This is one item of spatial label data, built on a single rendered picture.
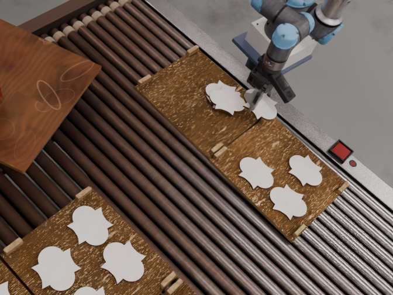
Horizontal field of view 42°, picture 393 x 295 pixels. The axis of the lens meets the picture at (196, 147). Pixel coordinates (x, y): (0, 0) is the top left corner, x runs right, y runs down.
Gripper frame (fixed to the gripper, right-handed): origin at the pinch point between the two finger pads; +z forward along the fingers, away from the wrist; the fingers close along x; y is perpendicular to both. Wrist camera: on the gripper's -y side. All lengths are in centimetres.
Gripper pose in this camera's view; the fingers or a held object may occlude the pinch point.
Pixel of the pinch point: (260, 103)
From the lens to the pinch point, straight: 190.1
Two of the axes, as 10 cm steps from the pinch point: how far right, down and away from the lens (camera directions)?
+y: -7.1, -6.5, 2.7
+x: -6.7, 5.3, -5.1
